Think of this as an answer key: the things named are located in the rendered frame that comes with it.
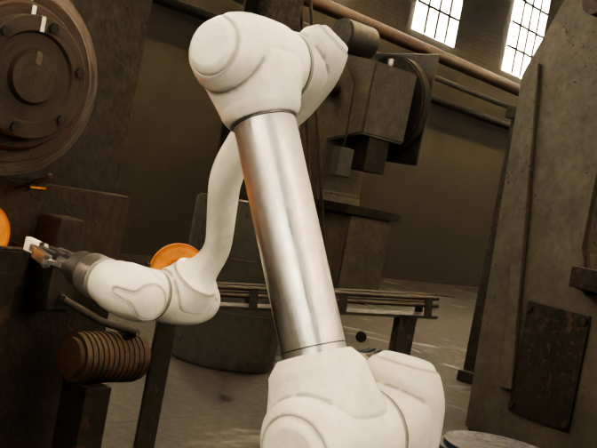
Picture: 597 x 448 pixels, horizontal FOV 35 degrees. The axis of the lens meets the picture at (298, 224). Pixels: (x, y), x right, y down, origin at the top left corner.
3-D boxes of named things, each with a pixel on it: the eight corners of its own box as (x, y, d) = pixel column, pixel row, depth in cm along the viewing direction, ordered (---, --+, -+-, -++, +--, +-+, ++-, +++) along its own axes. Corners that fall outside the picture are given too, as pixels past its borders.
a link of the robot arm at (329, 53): (270, 92, 176) (226, 79, 165) (332, 18, 170) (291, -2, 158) (310, 140, 171) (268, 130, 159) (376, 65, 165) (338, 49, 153)
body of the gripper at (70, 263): (67, 289, 190) (43, 276, 196) (101, 291, 197) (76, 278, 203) (75, 253, 190) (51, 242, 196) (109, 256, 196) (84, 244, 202)
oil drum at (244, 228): (145, 347, 513) (174, 185, 511) (222, 347, 558) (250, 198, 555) (219, 375, 474) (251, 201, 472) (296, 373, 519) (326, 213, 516)
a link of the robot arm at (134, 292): (76, 303, 186) (128, 310, 196) (124, 328, 176) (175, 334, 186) (93, 251, 185) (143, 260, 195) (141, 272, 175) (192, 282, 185)
